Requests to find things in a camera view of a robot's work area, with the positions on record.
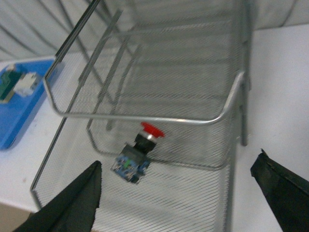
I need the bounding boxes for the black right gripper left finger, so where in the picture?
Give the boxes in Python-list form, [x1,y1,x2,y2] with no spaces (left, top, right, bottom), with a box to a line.
[15,160,102,232]

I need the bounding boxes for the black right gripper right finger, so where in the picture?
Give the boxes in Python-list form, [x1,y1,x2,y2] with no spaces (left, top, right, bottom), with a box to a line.
[250,149,309,232]

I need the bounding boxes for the red emergency stop button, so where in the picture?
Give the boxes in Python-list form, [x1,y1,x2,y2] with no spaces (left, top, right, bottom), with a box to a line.
[111,122,165,184]

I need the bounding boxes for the grey metal mesh rack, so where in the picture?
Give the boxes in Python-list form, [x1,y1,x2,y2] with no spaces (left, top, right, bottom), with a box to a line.
[30,0,251,232]

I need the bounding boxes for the blue plastic tray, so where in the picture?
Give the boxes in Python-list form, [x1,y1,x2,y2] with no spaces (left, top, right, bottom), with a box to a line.
[0,59,54,150]

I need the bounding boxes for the white curtain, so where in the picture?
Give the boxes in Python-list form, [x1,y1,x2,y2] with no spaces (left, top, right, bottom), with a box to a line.
[0,0,309,61]

